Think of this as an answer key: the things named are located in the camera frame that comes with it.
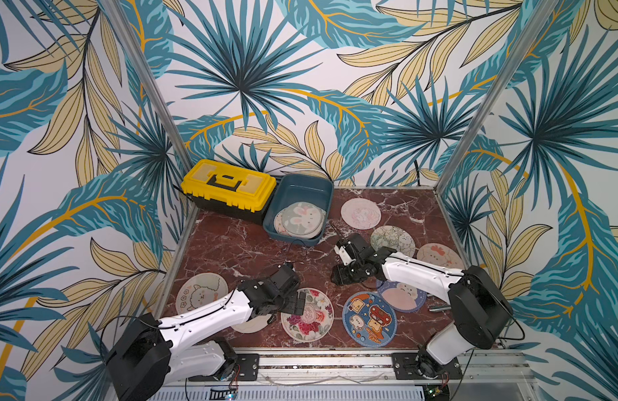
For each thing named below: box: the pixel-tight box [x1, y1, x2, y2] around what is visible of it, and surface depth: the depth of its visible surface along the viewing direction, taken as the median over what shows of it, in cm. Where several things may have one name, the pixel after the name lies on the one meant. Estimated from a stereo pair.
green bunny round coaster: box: [281, 201, 325, 236], surface depth 109 cm
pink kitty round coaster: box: [340, 197, 382, 231], surface depth 112 cm
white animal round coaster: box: [175, 272, 229, 315], surface depth 90 cm
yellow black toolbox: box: [181, 158, 277, 224], surface depth 100 cm
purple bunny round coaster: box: [375, 279, 428, 314], surface depth 88 cm
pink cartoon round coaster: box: [273, 208, 295, 238], surface depth 106 cm
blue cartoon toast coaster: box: [341, 291, 398, 349], surface depth 84 cm
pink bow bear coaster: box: [416, 243, 465, 271], surface depth 100 cm
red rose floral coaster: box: [280, 288, 335, 343], surface depth 84 cm
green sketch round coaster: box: [370, 224, 416, 258], surface depth 105 cm
